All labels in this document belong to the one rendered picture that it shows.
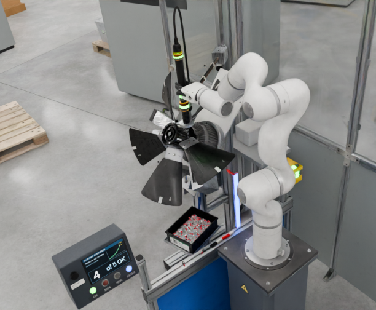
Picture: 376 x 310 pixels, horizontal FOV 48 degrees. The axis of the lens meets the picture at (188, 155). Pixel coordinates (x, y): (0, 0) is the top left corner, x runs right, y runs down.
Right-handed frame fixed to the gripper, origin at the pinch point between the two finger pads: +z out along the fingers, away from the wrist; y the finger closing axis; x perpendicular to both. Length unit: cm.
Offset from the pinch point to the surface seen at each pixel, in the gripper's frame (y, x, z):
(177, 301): -40, -85, -37
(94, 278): -74, -35, -42
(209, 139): 12.8, -35.7, 0.0
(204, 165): -4.5, -34.0, -17.8
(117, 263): -64, -34, -42
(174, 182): -12, -50, -1
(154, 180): -20, -49, 6
